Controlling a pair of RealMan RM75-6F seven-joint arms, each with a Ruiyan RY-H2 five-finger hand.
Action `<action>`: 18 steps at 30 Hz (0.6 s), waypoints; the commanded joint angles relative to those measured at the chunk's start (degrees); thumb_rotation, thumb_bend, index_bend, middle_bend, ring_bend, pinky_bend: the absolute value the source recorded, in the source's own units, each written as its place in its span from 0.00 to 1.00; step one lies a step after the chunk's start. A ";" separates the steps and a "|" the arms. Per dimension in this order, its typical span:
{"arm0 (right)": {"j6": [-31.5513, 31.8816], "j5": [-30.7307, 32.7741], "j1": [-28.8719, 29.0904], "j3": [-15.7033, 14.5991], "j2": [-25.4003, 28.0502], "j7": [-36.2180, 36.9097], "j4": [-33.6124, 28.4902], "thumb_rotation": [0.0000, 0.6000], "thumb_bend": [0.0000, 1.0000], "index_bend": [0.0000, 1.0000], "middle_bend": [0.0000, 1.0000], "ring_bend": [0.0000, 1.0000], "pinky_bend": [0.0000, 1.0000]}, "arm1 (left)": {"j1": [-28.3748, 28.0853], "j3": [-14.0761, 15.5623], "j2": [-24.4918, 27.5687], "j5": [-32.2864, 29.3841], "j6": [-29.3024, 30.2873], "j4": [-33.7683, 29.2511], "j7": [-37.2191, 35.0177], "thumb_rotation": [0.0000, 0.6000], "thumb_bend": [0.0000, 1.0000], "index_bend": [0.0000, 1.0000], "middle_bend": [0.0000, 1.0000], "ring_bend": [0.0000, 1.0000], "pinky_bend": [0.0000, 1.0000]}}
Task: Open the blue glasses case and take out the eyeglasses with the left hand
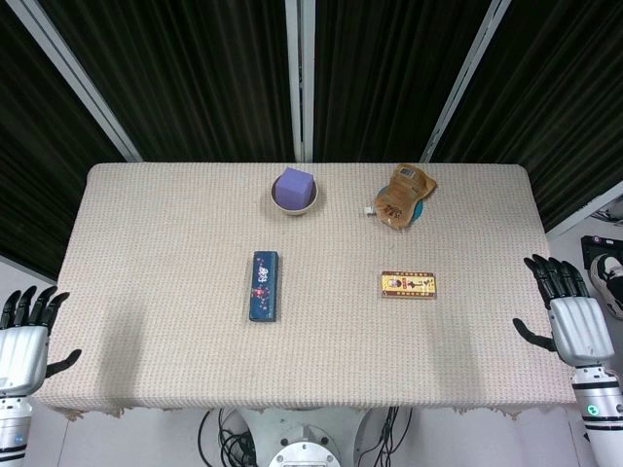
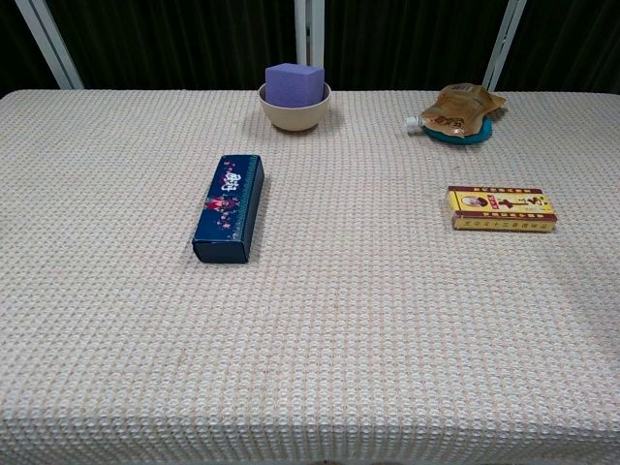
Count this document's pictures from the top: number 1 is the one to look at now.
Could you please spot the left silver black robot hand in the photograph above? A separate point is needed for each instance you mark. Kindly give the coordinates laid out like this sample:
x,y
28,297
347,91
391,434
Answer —
x,y
24,355

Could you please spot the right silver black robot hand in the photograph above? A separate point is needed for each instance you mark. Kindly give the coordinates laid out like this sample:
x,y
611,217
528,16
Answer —
x,y
581,331

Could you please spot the blue glasses case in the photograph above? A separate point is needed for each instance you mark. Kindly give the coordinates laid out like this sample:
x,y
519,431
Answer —
x,y
264,287

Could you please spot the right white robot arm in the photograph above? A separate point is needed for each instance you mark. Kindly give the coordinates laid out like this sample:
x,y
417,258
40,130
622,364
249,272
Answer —
x,y
601,418

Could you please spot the yellow red flat box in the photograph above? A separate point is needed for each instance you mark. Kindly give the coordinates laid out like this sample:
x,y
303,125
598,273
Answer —
x,y
408,285

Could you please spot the white black sneaker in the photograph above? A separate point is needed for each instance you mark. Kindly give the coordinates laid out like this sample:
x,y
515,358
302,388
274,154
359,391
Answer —
x,y
608,282

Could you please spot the black electronic device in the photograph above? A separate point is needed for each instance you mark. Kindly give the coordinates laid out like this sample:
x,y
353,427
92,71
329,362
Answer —
x,y
591,243

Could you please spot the teal round plate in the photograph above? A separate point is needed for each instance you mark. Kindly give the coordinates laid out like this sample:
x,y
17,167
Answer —
x,y
417,211

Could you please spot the brown spout pouch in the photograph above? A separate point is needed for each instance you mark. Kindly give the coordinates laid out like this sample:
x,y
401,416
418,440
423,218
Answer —
x,y
401,197

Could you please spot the beige woven tablecloth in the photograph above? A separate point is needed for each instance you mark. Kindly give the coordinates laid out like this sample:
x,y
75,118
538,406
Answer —
x,y
340,350

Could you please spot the beige bowl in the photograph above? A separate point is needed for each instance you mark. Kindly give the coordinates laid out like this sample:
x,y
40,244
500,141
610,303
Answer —
x,y
280,206

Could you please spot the purple foam cube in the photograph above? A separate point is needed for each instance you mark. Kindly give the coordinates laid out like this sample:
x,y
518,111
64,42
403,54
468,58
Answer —
x,y
293,187

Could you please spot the black pleated curtain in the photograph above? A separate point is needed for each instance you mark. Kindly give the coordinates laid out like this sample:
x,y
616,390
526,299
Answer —
x,y
194,73

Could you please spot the grey aluminium frame post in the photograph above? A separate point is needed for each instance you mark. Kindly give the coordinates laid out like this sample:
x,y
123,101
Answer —
x,y
73,73
300,73
584,209
465,73

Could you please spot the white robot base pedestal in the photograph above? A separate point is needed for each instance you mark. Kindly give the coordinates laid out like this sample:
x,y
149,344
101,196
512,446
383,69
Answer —
x,y
304,438

